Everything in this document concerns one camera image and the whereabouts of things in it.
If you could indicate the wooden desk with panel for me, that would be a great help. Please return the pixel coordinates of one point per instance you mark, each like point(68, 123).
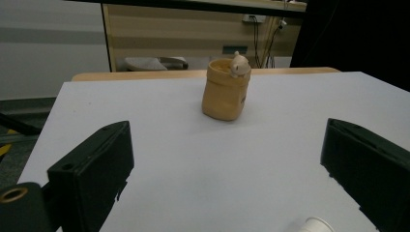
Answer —
point(180, 38)

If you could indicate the tan bag-shaped pen holder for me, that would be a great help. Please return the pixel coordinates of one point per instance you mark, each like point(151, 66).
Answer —
point(225, 92)

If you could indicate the black curtain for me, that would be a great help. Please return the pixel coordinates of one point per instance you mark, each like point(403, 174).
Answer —
point(357, 38)

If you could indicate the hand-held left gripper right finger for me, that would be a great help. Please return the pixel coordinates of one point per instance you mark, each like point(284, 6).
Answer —
point(370, 167)

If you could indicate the white paper cup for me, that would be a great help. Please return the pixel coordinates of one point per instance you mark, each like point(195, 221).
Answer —
point(315, 225)

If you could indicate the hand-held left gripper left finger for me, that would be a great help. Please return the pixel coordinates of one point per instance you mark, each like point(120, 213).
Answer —
point(93, 170)

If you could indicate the white power strip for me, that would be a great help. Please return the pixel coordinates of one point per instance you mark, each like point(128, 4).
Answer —
point(254, 18)

